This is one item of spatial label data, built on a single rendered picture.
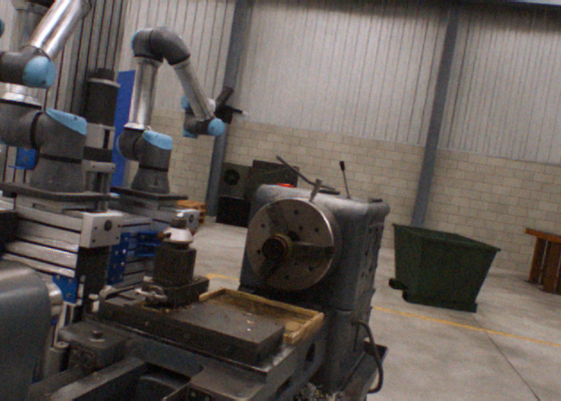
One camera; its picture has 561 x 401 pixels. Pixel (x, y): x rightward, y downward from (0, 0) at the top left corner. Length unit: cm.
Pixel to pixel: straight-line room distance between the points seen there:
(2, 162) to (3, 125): 36
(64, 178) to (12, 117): 22
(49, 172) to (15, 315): 91
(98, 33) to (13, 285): 134
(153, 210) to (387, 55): 1047
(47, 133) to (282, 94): 1064
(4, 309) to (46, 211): 90
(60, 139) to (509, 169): 1106
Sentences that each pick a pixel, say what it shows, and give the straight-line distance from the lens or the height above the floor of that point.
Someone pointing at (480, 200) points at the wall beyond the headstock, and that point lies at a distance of 1188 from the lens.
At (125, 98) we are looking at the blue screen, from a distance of 681.
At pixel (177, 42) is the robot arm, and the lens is 203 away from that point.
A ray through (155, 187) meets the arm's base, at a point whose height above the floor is 118.
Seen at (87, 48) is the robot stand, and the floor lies 163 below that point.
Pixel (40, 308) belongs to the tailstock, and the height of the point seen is 110.
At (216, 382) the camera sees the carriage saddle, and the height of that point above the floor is 90.
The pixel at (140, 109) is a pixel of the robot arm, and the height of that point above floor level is 147.
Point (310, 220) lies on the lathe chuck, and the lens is 165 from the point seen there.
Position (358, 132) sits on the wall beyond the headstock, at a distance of 1176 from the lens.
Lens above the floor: 132
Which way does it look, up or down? 3 degrees down
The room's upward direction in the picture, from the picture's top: 9 degrees clockwise
